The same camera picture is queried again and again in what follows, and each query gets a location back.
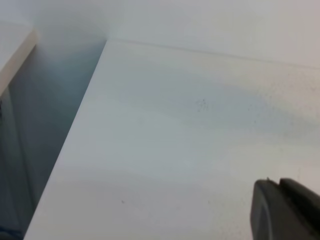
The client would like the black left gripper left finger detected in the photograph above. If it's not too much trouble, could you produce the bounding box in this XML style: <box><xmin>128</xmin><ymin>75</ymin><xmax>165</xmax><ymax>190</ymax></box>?
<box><xmin>250</xmin><ymin>179</ymin><xmax>320</xmax><ymax>240</ymax></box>

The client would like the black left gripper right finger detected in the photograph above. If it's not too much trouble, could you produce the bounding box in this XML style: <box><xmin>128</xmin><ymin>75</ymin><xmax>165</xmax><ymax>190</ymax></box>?
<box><xmin>279</xmin><ymin>178</ymin><xmax>320</xmax><ymax>215</ymax></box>

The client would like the white side table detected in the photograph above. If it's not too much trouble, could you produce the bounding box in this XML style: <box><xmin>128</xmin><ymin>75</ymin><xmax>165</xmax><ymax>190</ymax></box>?
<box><xmin>0</xmin><ymin>21</ymin><xmax>41</xmax><ymax>96</ymax></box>

